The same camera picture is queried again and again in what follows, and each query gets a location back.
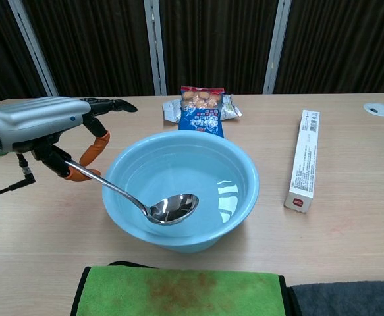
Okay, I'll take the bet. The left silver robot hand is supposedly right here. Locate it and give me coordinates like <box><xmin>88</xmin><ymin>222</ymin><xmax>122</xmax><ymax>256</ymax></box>
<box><xmin>0</xmin><ymin>95</ymin><xmax>138</xmax><ymax>183</ymax></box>

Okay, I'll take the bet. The metal ladle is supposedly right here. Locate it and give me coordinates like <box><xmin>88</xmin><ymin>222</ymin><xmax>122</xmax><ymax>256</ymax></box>
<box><xmin>65</xmin><ymin>159</ymin><xmax>200</xmax><ymax>226</ymax></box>

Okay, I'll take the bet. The light blue bowl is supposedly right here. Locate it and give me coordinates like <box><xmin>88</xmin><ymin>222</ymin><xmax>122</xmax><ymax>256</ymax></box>
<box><xmin>101</xmin><ymin>130</ymin><xmax>261</xmax><ymax>254</ymax></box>

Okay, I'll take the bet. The silver foil packet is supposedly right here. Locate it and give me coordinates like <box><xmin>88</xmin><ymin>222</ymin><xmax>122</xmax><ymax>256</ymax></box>
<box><xmin>161</xmin><ymin>97</ymin><xmax>184</xmax><ymax>124</ymax></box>

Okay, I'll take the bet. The blue snack bag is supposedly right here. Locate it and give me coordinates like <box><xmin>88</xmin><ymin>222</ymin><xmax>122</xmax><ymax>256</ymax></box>
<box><xmin>178</xmin><ymin>85</ymin><xmax>227</xmax><ymax>139</ymax></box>

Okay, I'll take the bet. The green white snack packet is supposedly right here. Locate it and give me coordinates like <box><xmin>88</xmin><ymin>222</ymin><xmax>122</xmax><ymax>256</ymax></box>
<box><xmin>221</xmin><ymin>93</ymin><xmax>243</xmax><ymax>121</ymax></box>

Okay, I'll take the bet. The green microfibre cloth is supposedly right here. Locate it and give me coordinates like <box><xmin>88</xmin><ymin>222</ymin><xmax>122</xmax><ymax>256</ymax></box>
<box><xmin>70</xmin><ymin>261</ymin><xmax>298</xmax><ymax>316</ymax></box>

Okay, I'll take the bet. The long white cardboard box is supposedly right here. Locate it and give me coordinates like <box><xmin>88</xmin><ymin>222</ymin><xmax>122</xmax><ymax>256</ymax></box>
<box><xmin>283</xmin><ymin>109</ymin><xmax>321</xmax><ymax>215</ymax></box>

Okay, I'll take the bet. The dark grey microfibre cloth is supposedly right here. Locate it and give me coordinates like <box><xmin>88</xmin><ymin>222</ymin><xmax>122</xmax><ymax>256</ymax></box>
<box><xmin>288</xmin><ymin>279</ymin><xmax>384</xmax><ymax>316</ymax></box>

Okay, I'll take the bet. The grey partition post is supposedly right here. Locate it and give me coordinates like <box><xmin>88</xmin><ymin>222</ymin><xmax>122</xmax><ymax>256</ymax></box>
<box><xmin>143</xmin><ymin>0</ymin><xmax>167</xmax><ymax>97</ymax></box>
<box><xmin>262</xmin><ymin>0</ymin><xmax>293</xmax><ymax>95</ymax></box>
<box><xmin>7</xmin><ymin>0</ymin><xmax>60</xmax><ymax>97</ymax></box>

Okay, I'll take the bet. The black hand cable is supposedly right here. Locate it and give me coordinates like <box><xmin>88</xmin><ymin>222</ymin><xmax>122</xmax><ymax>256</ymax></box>
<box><xmin>0</xmin><ymin>153</ymin><xmax>37</xmax><ymax>203</ymax></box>

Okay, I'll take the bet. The white desk cable grommet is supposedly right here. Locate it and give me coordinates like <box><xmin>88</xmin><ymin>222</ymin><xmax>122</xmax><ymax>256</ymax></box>
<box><xmin>362</xmin><ymin>101</ymin><xmax>384</xmax><ymax>117</ymax></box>

